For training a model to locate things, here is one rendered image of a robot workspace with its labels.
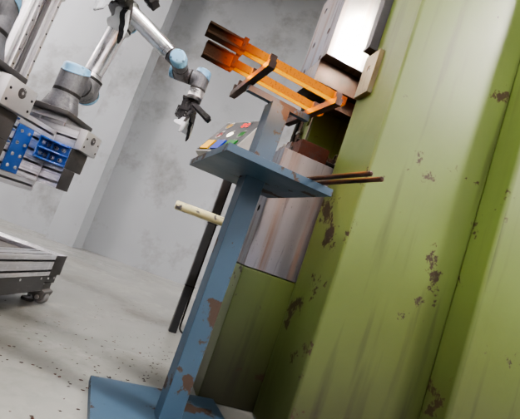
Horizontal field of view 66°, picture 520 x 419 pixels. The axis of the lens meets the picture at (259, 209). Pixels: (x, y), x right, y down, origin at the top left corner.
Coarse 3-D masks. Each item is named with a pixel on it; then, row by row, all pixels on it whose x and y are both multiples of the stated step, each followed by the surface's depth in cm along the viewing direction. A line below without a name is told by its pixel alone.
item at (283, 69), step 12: (216, 24) 97; (216, 36) 97; (228, 36) 99; (240, 48) 99; (252, 48) 101; (264, 60) 102; (276, 72) 106; (288, 72) 104; (300, 72) 105; (300, 84) 108; (312, 84) 107; (324, 96) 110
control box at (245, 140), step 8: (224, 128) 229; (232, 128) 223; (240, 128) 216; (248, 128) 211; (256, 128) 206; (224, 136) 218; (232, 136) 212; (240, 136) 206; (248, 136) 203; (224, 144) 209; (240, 144) 201; (248, 144) 204; (200, 152) 220
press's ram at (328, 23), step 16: (336, 0) 174; (352, 0) 163; (368, 0) 165; (320, 16) 190; (336, 16) 165; (352, 16) 163; (368, 16) 165; (320, 32) 179; (336, 32) 160; (352, 32) 162; (368, 32) 165; (320, 48) 169; (336, 48) 160; (352, 48) 162; (304, 64) 186; (336, 64) 164; (352, 64) 162
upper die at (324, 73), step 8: (320, 64) 164; (328, 64) 165; (312, 72) 168; (320, 72) 164; (328, 72) 164; (336, 72) 166; (344, 72) 167; (320, 80) 163; (328, 80) 164; (336, 80) 166; (344, 80) 167; (352, 80) 168; (304, 88) 174; (336, 88) 165; (344, 88) 167; (352, 88) 168; (312, 96) 179; (352, 96) 168
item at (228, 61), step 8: (208, 40) 108; (208, 48) 108; (216, 48) 109; (224, 48) 109; (208, 56) 108; (216, 56) 109; (224, 56) 110; (232, 56) 111; (216, 64) 111; (224, 64) 110; (232, 64) 109; (240, 64) 111; (240, 72) 113; (248, 72) 112; (264, 80) 114; (272, 80) 115; (272, 88) 116; (280, 88) 116; (288, 88) 117; (288, 96) 118; (296, 96) 119; (304, 96) 120; (296, 104) 121; (304, 104) 120; (312, 104) 121
